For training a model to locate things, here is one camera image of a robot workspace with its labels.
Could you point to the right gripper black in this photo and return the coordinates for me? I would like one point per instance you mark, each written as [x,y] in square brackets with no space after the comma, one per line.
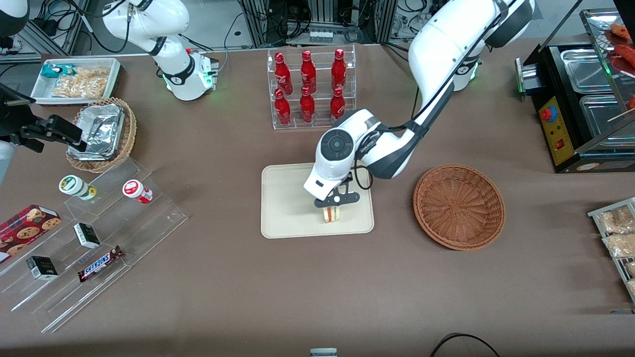
[15,120]

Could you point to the triangle sandwich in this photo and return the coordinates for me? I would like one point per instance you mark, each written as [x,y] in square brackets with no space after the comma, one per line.
[331,214]

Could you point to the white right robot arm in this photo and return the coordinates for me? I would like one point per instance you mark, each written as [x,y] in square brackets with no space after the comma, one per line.
[173,59]

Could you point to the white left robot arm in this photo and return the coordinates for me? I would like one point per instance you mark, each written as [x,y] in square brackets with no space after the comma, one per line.
[436,44]

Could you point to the light wicker basket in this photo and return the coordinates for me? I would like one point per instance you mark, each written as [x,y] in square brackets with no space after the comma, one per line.
[126,134]

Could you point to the white rectangular snack tray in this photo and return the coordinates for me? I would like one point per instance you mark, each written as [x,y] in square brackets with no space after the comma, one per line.
[42,91]

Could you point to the beige plastic tray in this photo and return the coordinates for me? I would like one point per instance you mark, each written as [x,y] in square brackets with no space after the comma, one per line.
[287,213]

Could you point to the round brown wicker basket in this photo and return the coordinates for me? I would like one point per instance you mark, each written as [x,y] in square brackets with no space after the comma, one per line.
[459,208]

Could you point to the aluminium foil container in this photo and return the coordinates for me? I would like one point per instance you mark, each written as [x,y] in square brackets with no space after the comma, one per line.
[101,129]

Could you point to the green lid cup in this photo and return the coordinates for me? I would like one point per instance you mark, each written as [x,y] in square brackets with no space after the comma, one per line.
[74,186]

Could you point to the clear bag of chips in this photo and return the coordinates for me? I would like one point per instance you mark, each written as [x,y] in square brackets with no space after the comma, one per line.
[84,83]

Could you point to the teal snack packet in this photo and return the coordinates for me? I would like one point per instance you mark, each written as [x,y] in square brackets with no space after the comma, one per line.
[55,70]

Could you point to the clear acrylic bottle rack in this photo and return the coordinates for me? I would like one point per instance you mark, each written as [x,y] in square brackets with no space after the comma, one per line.
[320,124]

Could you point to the red lid cup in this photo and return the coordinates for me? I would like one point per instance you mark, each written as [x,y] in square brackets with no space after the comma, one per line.
[136,191]

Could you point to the red cola bottle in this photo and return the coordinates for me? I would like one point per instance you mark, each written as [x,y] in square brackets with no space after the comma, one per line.
[308,72]
[337,105]
[339,69]
[307,106]
[283,109]
[283,74]

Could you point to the small black box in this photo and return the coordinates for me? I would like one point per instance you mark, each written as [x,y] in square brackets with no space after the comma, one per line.
[87,235]
[42,267]

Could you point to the red cookie box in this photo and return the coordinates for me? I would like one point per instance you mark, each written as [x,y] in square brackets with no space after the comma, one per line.
[25,228]

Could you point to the clear acrylic stepped display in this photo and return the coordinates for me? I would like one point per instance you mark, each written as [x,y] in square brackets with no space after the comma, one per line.
[149,223]

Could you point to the snickers chocolate bar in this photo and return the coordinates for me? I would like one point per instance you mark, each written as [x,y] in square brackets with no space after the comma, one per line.
[99,264]

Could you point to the grey device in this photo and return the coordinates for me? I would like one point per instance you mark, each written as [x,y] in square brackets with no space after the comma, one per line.
[323,352]

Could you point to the black food warmer machine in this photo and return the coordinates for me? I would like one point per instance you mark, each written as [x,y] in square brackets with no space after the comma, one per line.
[560,134]

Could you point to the grey snack bag rack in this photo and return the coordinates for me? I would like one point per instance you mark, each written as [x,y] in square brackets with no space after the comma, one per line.
[595,214]

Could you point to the steel warmer pan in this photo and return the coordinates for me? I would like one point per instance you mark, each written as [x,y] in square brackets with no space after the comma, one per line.
[585,69]
[603,116]

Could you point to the clear snack bag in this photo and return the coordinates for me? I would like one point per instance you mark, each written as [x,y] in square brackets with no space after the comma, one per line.
[615,220]
[620,245]

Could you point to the aluminium frame rack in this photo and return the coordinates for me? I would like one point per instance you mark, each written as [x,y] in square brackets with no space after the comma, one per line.
[322,20]

